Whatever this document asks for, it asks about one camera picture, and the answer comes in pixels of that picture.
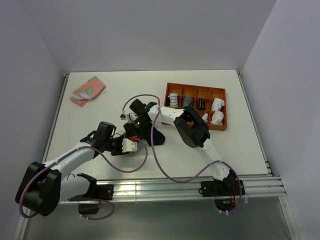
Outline upper white rolled sock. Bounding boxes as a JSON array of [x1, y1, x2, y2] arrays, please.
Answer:
[[211, 98, 225, 112]]

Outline navy blue sock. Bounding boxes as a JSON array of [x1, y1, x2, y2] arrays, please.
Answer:
[[143, 122, 166, 147]]

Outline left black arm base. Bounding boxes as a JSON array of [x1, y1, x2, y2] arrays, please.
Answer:
[[68, 184, 115, 221]]

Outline black patterned rolled sock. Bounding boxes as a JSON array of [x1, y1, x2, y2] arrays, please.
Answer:
[[197, 98, 206, 111]]

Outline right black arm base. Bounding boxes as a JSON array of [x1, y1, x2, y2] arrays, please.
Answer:
[[198, 180, 246, 212]]

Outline lower white rolled sock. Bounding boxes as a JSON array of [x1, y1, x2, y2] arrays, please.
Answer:
[[210, 110, 225, 126]]

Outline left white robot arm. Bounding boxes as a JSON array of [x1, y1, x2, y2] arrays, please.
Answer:
[[15, 121, 126, 219]]

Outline pink green patterned socks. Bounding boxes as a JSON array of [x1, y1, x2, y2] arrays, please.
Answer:
[[69, 76, 106, 107]]

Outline aluminium front rail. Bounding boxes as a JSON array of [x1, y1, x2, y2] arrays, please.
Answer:
[[48, 176, 286, 204]]

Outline black white striped rolled sock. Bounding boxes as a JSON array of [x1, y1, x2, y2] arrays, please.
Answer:
[[166, 93, 179, 108]]

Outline light grey rolled sock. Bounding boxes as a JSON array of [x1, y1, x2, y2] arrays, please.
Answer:
[[182, 95, 193, 108]]

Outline small white rolled sock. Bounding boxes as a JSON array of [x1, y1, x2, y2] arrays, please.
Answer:
[[201, 113, 209, 123]]

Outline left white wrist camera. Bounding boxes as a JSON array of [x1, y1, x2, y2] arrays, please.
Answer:
[[121, 138, 138, 154]]

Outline orange divided tray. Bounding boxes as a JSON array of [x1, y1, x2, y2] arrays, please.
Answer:
[[164, 82, 228, 131]]

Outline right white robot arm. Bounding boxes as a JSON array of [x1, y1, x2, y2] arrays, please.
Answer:
[[123, 99, 241, 195]]

